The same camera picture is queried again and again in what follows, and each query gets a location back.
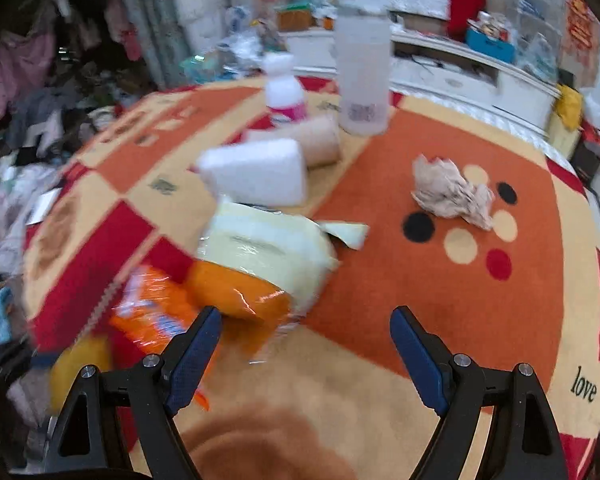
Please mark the white foam block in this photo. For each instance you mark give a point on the white foam block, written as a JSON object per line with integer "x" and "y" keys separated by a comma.
{"x": 266, "y": 173}

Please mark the blue storage basket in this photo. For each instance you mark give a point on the blue storage basket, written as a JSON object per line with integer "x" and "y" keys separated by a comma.
{"x": 495, "y": 48}

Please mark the red hanging couplet ornament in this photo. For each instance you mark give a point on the red hanging couplet ornament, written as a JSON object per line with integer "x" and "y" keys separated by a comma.
{"x": 582, "y": 34}

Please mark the small white pink bottle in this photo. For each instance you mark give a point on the small white pink bottle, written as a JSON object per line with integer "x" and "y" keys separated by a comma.
{"x": 284, "y": 95}

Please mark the yellow bag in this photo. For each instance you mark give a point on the yellow bag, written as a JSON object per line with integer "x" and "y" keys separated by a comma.
{"x": 569, "y": 107}

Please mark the orange snack bag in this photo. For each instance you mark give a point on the orange snack bag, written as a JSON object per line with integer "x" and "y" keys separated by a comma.
{"x": 155, "y": 306}

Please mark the tall frosted plastic bottle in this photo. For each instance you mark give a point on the tall frosted plastic bottle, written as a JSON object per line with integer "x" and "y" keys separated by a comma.
{"x": 363, "y": 50}

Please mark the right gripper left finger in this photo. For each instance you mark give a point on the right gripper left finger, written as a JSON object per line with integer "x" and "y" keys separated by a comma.
{"x": 87, "y": 441}

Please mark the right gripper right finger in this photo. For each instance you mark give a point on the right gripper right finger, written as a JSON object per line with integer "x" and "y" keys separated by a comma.
{"x": 523, "y": 440}

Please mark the red orange patterned blanket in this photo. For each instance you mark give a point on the red orange patterned blanket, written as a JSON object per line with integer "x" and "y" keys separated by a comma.
{"x": 526, "y": 291}

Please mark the cream orange plastic bag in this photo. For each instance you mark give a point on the cream orange plastic bag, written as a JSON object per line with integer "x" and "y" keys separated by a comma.
{"x": 266, "y": 267}

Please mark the white TV cabinet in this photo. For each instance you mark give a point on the white TV cabinet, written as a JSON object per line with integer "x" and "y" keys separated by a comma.
{"x": 434, "y": 66}

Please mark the cardboard paper roll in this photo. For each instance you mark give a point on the cardboard paper roll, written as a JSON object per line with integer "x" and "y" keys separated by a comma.
{"x": 318, "y": 138}

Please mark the crumpled tissue paper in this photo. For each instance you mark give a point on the crumpled tissue paper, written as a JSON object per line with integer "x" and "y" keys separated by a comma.
{"x": 442, "y": 190}

